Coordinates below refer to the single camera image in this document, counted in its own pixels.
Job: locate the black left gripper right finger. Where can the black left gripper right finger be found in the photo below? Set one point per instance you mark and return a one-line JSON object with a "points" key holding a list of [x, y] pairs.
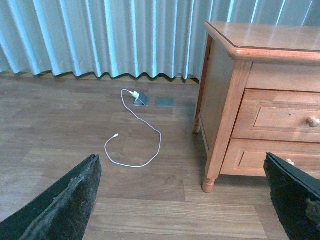
{"points": [[295, 196]]}

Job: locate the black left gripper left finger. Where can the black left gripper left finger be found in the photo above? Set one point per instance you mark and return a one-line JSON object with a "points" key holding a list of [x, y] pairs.
{"points": [[63, 211]]}

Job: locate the wooden drawer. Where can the wooden drawer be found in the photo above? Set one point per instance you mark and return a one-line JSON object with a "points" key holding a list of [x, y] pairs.
{"points": [[275, 115], [246, 157]]}

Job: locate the open grey floor socket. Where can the open grey floor socket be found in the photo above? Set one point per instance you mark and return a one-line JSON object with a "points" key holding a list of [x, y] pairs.
{"points": [[143, 100]]}

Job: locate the white plug in floor socket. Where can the white plug in floor socket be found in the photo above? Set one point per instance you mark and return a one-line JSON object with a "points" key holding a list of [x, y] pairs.
{"points": [[135, 94]]}

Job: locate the closed grey floor socket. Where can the closed grey floor socket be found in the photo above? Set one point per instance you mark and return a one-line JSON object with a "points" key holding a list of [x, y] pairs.
{"points": [[167, 102]]}

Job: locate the pale pleated curtain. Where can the pale pleated curtain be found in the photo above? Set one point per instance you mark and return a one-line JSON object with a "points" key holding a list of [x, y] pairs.
{"points": [[127, 36]]}

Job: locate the wooden nightstand frame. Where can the wooden nightstand frame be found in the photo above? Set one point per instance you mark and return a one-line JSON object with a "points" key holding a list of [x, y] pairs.
{"points": [[243, 56]]}

